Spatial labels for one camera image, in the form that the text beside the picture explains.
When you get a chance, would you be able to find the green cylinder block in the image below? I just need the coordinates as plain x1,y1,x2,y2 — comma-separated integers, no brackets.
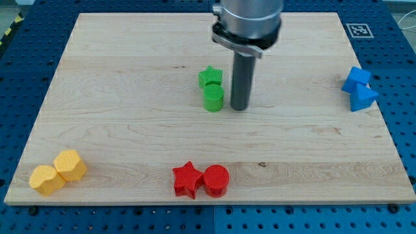
203,84,224,112

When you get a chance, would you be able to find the blue cube block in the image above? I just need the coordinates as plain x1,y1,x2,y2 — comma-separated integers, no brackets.
341,66,371,93

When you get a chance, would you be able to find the yellow heart block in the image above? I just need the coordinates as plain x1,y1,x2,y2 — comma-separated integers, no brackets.
29,165,66,196

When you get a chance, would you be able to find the green star block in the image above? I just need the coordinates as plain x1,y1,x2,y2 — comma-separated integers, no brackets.
198,66,223,88

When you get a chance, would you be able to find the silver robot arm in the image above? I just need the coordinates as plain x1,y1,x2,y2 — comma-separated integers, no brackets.
212,0,284,59

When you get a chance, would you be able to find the white fiducial marker tag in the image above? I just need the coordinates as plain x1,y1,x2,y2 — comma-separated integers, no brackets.
346,23,374,38

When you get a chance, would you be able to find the blue triangular prism block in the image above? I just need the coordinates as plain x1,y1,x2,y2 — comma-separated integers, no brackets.
350,83,379,112

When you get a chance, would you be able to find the red cylinder block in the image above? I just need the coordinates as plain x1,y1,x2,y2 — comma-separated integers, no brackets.
203,164,230,198

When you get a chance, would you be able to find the yellow hexagon block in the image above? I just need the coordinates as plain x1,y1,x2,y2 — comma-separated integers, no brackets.
53,149,88,181

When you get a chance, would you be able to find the light wooden board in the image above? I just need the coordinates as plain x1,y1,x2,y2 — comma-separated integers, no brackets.
5,12,415,205

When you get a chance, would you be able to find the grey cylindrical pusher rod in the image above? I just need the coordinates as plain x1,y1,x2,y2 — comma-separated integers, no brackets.
230,52,255,111

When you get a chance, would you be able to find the red star block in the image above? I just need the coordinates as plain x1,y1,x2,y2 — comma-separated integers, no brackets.
172,161,203,200

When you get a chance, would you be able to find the white cable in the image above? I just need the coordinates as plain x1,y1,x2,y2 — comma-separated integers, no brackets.
396,8,416,33

